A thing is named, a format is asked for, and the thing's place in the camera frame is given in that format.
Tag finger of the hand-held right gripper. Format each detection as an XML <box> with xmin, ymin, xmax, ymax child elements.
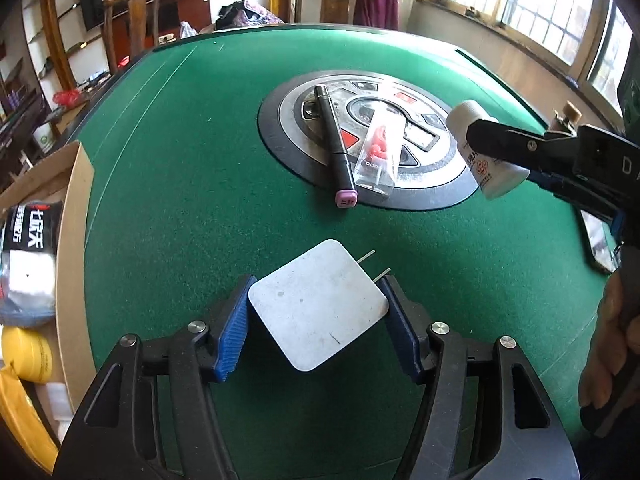
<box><xmin>466</xmin><ymin>117</ymin><xmax>581</xmax><ymax>171</ymax></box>
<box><xmin>529</xmin><ymin>170</ymin><xmax>618</xmax><ymax>218</ymax></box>

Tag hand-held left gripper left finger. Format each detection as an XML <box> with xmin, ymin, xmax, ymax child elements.
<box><xmin>52</xmin><ymin>274</ymin><xmax>252</xmax><ymax>480</ymax></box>

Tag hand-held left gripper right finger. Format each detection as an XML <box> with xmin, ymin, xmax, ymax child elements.
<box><xmin>377</xmin><ymin>276</ymin><xmax>582</xmax><ymax>480</ymax></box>

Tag white pill bottle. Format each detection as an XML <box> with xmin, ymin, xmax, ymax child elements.
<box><xmin>446</xmin><ymin>101</ymin><xmax>531</xmax><ymax>201</ymax></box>

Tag white power adapter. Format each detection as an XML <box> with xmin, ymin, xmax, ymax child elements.
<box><xmin>247</xmin><ymin>239</ymin><xmax>391</xmax><ymax>373</ymax></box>

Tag brown cardboard box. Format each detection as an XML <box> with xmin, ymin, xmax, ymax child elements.
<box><xmin>0</xmin><ymin>141</ymin><xmax>96</xmax><ymax>476</ymax></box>

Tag person's right hand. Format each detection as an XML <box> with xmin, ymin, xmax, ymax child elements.
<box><xmin>579</xmin><ymin>272</ymin><xmax>640</xmax><ymax>409</ymax></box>

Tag black ink bottle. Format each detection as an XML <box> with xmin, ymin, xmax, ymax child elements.
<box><xmin>550</xmin><ymin>101</ymin><xmax>582</xmax><ymax>136</ymax></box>

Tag clear packet red pieces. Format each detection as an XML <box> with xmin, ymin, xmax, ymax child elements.
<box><xmin>352</xmin><ymin>101</ymin><xmax>408</xmax><ymax>196</ymax></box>

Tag black marker pink cap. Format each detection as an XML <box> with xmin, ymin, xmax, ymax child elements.
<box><xmin>314</xmin><ymin>85</ymin><xmax>358</xmax><ymax>210</ymax></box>

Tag yellow round jar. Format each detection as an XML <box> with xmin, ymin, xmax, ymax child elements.
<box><xmin>1</xmin><ymin>327</ymin><xmax>54</xmax><ymax>383</ymax></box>

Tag round table control panel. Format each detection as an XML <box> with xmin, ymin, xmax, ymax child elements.
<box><xmin>258</xmin><ymin>71</ymin><xmax>493</xmax><ymax>211</ymax></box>

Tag black and silver packet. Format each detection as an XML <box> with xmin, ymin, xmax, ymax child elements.
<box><xmin>0</xmin><ymin>201</ymin><xmax>63</xmax><ymax>328</ymax></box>

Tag white plastic bucket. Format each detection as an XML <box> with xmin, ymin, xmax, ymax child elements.
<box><xmin>32</xmin><ymin>122</ymin><xmax>56</xmax><ymax>153</ymax></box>

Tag colourful patterned bag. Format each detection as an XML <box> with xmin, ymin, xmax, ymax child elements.
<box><xmin>216</xmin><ymin>0</ymin><xmax>286</xmax><ymax>31</ymax></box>

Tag plain wooden chair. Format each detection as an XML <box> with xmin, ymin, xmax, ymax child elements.
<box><xmin>101</xmin><ymin>0</ymin><xmax>168</xmax><ymax>76</ymax></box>

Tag wooden wall shelves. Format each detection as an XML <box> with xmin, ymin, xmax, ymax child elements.
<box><xmin>0</xmin><ymin>0</ymin><xmax>101</xmax><ymax>126</ymax></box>

